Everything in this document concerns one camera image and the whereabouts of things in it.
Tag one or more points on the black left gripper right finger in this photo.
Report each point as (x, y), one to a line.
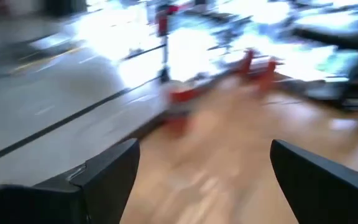
(319, 193)

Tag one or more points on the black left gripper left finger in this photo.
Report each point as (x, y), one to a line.
(110, 180)

